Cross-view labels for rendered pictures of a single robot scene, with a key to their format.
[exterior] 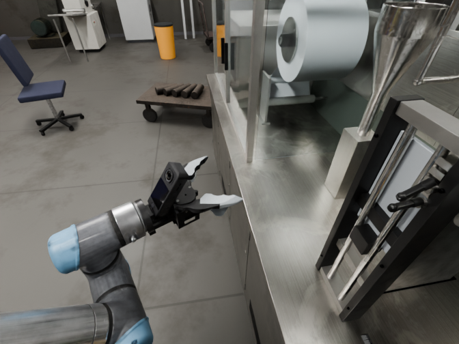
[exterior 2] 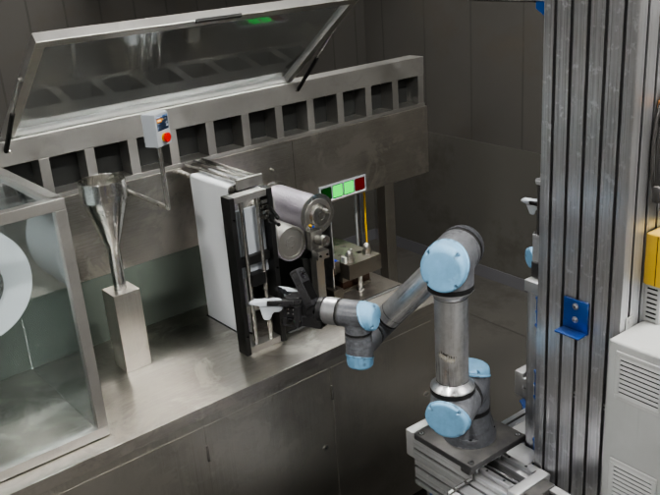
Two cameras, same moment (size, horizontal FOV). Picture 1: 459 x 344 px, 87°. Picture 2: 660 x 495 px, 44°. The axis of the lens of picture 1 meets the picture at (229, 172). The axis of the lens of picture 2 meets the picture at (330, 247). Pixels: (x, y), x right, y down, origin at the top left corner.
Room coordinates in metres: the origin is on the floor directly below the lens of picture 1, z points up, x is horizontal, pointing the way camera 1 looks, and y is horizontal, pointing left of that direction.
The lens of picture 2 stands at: (1.25, 1.98, 2.17)
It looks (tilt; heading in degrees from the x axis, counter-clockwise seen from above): 21 degrees down; 242
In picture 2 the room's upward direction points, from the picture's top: 4 degrees counter-clockwise
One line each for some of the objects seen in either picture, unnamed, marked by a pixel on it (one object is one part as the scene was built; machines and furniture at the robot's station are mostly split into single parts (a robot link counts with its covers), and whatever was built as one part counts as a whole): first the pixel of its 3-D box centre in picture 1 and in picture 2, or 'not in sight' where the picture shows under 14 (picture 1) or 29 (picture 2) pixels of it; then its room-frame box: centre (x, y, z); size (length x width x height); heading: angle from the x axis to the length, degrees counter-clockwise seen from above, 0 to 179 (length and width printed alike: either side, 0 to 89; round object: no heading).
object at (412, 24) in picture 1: (409, 19); (102, 189); (0.71, -0.45, 1.50); 0.14 x 0.14 x 0.06
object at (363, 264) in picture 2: not in sight; (331, 253); (-0.17, -0.66, 1.00); 0.40 x 0.16 x 0.06; 100
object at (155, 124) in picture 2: not in sight; (158, 129); (0.53, -0.40, 1.66); 0.07 x 0.07 x 0.10; 36
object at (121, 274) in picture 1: (109, 274); (361, 345); (0.25, 0.25, 1.12); 0.11 x 0.08 x 0.11; 34
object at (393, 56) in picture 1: (364, 129); (119, 284); (0.71, -0.45, 1.19); 0.14 x 0.14 x 0.57
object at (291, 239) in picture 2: not in sight; (271, 235); (0.12, -0.57, 1.18); 0.26 x 0.12 x 0.12; 100
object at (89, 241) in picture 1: (89, 241); (357, 315); (0.26, 0.26, 1.21); 0.11 x 0.08 x 0.09; 124
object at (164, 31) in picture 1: (165, 41); not in sight; (5.88, 1.38, 0.33); 0.40 x 0.40 x 0.66
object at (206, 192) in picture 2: not in sight; (215, 250); (0.34, -0.57, 1.17); 0.34 x 0.05 x 0.54; 100
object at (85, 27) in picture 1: (85, 24); not in sight; (6.61, 3.40, 0.53); 2.24 x 0.56 x 1.06; 8
